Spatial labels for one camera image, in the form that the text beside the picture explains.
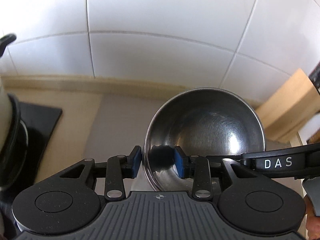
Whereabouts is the small steel bowl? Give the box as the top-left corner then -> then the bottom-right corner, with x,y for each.
143,88 -> 266,191

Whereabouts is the wooden knife block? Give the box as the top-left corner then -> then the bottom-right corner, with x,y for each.
256,68 -> 319,143

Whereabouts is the silver cooking pot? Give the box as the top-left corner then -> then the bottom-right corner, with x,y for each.
1,34 -> 17,176

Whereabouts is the right hand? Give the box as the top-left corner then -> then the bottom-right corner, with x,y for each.
304,195 -> 320,240

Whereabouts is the black gas stove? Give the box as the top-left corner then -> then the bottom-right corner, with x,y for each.
1,96 -> 62,189

